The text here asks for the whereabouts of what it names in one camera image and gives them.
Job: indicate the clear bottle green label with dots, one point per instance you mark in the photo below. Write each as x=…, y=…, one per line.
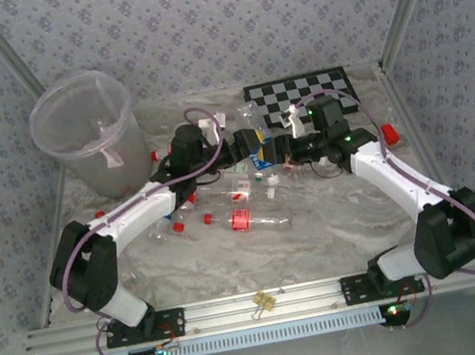
x=240, y=168

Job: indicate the blue label plastic bottle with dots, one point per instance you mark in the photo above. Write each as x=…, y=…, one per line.
x=261, y=157

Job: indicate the clear plastic bottle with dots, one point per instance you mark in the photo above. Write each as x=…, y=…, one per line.
x=252, y=117

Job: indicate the clear bottle red white label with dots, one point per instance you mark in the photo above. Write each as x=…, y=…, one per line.
x=240, y=189

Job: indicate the large red label cola bottle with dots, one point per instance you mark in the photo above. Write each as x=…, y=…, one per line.
x=240, y=219

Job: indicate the clear bottle red cap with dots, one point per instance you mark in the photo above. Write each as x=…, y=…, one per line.
x=177, y=227
x=99, y=214

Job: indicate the clear plastic bin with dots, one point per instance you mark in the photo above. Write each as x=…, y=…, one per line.
x=85, y=121

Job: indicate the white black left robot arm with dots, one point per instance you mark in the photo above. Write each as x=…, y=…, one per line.
x=139, y=220

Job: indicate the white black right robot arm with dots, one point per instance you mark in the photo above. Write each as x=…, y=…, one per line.
x=380, y=180

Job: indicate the black white checkerboard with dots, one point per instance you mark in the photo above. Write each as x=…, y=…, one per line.
x=331, y=83

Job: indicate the red plastic cap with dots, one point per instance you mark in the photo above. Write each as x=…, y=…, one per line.
x=389, y=134

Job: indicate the beige binder clip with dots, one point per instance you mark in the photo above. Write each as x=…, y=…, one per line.
x=266, y=302

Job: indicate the right circuit board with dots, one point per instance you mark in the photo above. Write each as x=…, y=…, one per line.
x=395, y=313

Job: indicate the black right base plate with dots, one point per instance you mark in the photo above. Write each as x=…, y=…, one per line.
x=354, y=290

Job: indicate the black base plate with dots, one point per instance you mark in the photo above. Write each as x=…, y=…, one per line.
x=354, y=290
x=175, y=321

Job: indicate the aluminium mounting rail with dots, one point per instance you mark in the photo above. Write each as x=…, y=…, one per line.
x=224, y=313

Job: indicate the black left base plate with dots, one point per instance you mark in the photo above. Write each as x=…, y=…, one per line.
x=175, y=321

